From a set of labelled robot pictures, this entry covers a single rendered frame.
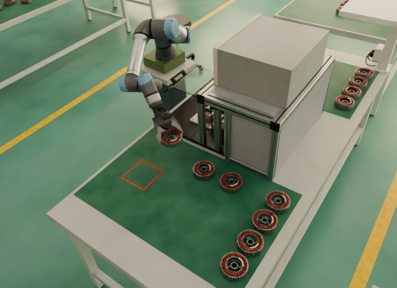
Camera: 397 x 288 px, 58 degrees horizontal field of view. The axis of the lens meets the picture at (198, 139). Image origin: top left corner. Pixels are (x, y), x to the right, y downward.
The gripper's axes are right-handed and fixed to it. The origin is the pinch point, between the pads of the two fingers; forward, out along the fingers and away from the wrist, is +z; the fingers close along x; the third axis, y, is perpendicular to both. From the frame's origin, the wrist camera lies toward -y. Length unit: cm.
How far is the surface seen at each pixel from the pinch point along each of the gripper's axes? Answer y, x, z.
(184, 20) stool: 167, -110, -97
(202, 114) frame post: -5.2, -18.4, -5.2
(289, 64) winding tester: -48, -47, -11
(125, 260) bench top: -21, 46, 37
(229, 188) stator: -18.0, -11.1, 32.1
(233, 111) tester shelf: -26.1, -24.9, -1.1
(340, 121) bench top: -8, -96, 31
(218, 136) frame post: -5.6, -21.8, 8.1
